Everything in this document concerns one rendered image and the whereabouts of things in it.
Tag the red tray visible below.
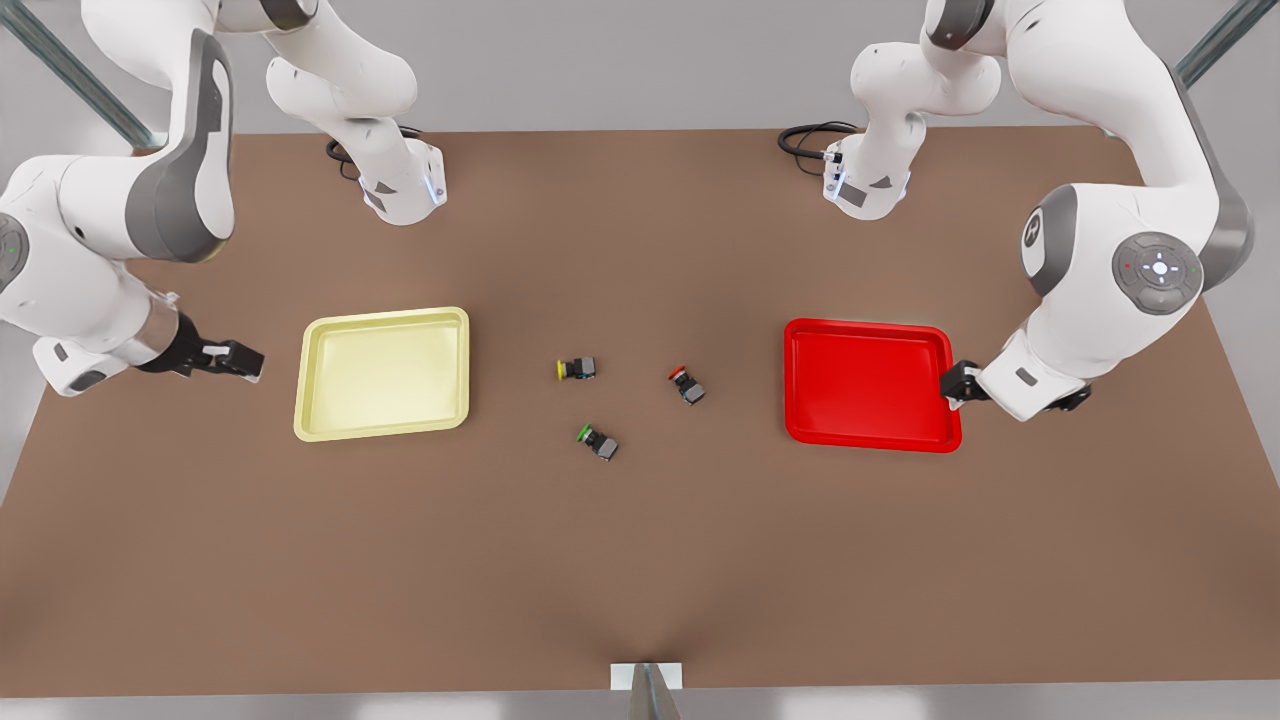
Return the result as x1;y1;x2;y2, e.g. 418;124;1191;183
783;318;964;454

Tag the pale yellow tray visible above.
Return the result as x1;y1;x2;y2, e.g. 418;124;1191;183
293;306;471;443

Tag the black cable loop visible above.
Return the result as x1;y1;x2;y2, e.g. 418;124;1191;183
326;125;423;183
777;121;863;177

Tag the silver frame post with foot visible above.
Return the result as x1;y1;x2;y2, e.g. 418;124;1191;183
611;661;684;720

